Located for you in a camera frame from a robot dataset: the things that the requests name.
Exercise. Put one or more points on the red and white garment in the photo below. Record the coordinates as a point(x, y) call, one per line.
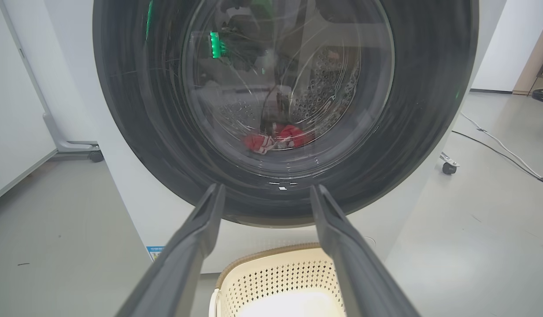
point(293, 134)

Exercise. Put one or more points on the black caster wheel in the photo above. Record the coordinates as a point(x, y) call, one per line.
point(449, 168)
point(96, 156)

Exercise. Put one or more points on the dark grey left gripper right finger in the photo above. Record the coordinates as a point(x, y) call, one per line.
point(355, 264)

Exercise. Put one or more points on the white partition board chrome leg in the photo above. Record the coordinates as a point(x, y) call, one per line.
point(448, 157)

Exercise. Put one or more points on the light wooden door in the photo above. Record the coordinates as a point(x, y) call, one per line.
point(533, 66)

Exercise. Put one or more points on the cream perforated laundry basket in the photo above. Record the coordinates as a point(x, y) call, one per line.
point(271, 281)

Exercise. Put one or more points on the round black glass washer door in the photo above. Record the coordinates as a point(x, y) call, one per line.
point(134, 110)

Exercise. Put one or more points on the white partition board with leg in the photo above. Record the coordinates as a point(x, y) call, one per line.
point(16, 110)

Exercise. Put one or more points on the blue energy label sticker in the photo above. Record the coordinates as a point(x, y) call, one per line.
point(154, 253)

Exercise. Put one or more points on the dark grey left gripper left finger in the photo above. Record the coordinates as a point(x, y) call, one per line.
point(179, 264)

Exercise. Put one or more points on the white front-load washing machine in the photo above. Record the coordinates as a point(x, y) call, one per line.
point(130, 189)

